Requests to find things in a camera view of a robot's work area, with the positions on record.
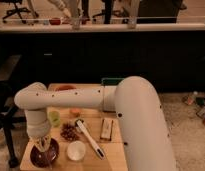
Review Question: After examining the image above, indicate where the purple bowl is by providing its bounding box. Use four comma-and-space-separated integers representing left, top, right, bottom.
30, 139, 59, 168

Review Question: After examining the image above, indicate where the black office chair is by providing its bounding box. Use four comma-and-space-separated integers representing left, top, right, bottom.
0, 56, 26, 168

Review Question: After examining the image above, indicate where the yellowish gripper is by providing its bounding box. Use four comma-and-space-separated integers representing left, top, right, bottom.
31, 134, 51, 152

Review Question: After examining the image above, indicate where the green plastic tray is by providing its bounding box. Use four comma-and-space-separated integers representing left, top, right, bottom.
101, 78, 123, 86

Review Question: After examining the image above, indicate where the orange bowl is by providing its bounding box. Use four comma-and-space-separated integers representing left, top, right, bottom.
55, 85, 76, 91

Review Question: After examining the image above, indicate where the small white bowl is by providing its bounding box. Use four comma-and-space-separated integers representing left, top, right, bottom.
66, 141, 86, 162

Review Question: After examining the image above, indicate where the brown wooden block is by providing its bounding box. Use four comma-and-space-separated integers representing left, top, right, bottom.
100, 118, 113, 141

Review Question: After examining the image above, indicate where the green plastic cup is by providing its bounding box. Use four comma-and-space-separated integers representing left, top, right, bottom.
48, 111, 60, 127

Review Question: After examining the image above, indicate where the brown dried fruit pile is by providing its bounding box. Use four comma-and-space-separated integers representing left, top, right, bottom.
60, 123, 79, 142

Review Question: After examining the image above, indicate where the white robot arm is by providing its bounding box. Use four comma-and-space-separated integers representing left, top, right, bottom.
14, 76, 178, 171

